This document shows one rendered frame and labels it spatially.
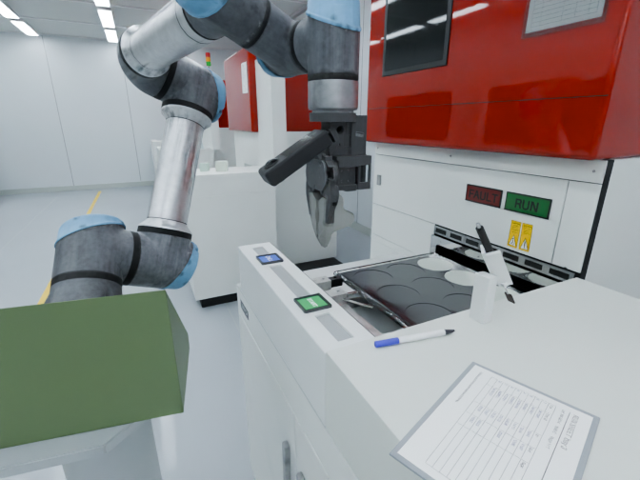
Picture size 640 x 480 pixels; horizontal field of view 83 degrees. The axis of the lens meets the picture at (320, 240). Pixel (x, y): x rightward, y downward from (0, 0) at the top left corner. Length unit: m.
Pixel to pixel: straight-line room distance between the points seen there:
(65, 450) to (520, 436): 0.63
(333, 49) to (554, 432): 0.53
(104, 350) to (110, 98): 8.00
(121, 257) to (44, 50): 7.99
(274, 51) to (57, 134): 8.11
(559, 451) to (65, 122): 8.52
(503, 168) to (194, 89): 0.78
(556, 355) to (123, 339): 0.65
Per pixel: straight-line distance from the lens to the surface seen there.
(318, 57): 0.56
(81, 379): 0.69
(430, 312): 0.83
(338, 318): 0.66
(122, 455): 0.86
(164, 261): 0.84
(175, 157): 0.89
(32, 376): 0.70
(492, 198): 1.08
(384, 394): 0.50
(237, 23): 0.59
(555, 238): 0.99
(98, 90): 8.56
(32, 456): 0.76
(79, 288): 0.76
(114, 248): 0.81
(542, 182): 1.00
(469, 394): 0.52
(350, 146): 0.58
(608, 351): 0.71
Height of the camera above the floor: 1.29
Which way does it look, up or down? 18 degrees down
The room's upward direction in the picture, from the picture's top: straight up
